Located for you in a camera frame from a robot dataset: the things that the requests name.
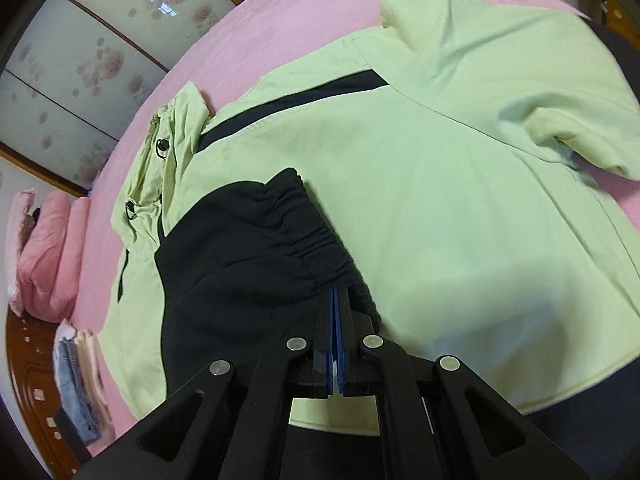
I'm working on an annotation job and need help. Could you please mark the pink bed blanket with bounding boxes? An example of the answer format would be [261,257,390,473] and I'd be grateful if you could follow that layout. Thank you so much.
[72,0,640,431]

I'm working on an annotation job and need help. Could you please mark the green and black jacket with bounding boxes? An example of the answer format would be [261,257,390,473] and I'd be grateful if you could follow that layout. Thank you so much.
[102,0,640,418]

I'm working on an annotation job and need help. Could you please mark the pink and white pillow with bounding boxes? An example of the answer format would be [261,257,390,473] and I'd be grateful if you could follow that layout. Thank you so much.
[7,187,38,316]

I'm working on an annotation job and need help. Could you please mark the stack of folded clothes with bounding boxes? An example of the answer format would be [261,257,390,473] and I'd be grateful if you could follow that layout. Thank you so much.
[54,322,116,446]

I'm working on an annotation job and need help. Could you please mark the brown wooden headboard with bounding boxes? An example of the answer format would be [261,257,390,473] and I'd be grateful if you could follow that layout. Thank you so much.
[5,305,121,476]

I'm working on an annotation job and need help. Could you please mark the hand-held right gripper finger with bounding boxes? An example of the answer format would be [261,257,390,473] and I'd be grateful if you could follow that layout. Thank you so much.
[72,287,335,480]
[335,287,588,480]

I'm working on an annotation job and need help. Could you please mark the floral sliding door wardrobe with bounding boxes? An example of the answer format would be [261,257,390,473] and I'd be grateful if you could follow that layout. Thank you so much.
[0,0,261,198]

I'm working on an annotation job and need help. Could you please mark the pink folded quilt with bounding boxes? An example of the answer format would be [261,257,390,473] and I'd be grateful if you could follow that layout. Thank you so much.
[17,192,91,323]

